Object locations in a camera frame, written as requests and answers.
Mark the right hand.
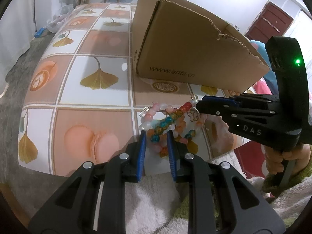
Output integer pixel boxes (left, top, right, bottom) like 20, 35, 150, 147
264, 144, 311, 175

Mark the patterned table mat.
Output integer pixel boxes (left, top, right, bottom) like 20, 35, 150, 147
17, 2, 247, 178

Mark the brown cardboard box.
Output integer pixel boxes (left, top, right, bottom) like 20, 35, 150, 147
132, 0, 270, 92

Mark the gold butterfly earring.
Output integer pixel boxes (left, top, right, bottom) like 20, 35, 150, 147
187, 110, 199, 122

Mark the pink white bead bracelet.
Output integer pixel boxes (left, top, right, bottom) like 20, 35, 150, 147
138, 102, 208, 152

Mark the red floral blanket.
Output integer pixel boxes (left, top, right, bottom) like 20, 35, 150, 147
234, 141, 268, 179

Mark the white green fluffy blanket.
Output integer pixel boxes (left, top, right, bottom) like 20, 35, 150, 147
92, 151, 312, 234

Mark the colourful bead bracelet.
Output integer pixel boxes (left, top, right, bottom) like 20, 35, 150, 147
150, 101, 197, 159

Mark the white plastic bag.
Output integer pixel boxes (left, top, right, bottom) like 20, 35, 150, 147
45, 4, 74, 33

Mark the pearl drop earring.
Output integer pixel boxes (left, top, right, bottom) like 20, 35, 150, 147
189, 94, 198, 107

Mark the red wooden door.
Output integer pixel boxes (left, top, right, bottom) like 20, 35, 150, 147
245, 2, 293, 43

